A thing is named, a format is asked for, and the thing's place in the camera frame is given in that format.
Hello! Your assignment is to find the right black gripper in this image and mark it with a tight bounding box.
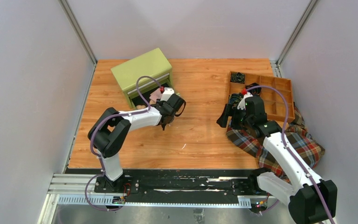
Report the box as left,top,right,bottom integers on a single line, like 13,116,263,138
217,103,253,130

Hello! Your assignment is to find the beige makeup sponge front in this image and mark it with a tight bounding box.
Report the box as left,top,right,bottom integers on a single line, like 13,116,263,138
136,105,146,110

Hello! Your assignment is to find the green metal drawer cabinet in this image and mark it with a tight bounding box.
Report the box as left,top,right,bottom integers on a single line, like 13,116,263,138
111,48,173,109

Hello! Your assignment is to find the pink square card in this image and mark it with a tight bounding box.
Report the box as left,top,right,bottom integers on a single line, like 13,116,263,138
149,88,162,103

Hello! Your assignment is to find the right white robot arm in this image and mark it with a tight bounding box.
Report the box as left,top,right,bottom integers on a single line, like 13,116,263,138
216,95,337,224

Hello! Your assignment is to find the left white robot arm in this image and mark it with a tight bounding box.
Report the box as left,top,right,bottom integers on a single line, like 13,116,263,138
88,93,186,193

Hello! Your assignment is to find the wooden compartment organizer tray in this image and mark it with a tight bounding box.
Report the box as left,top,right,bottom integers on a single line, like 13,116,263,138
227,71,295,123

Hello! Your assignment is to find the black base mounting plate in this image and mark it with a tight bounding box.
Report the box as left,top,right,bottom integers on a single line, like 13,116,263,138
65,168,277,210

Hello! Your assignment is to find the plaid flannel shirt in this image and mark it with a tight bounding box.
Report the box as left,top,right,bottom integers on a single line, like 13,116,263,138
226,106,325,182

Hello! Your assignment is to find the black hair tie bundle left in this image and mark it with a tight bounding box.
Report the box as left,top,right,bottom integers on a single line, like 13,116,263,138
227,92,244,107

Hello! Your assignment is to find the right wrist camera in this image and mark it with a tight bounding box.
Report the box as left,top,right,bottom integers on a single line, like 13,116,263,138
237,92,254,111

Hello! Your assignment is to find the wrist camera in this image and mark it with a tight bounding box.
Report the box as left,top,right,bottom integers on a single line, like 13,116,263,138
237,92,254,111
160,87,175,101

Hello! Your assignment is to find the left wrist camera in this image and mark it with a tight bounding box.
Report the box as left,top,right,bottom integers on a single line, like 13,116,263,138
160,87,175,101

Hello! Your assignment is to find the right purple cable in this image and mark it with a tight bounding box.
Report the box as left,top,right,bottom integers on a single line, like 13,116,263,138
241,85,337,224

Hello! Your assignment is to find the aluminium frame rail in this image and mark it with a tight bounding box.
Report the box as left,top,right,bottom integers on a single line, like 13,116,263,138
38,169,301,224

